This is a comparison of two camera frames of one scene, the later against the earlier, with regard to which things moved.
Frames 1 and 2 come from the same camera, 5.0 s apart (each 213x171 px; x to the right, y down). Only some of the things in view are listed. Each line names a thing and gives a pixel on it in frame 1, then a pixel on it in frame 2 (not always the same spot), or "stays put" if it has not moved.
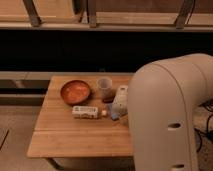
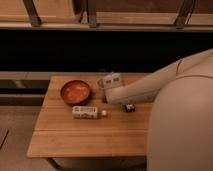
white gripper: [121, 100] to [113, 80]
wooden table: [59, 134] stays put
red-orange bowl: [75, 92] stays put
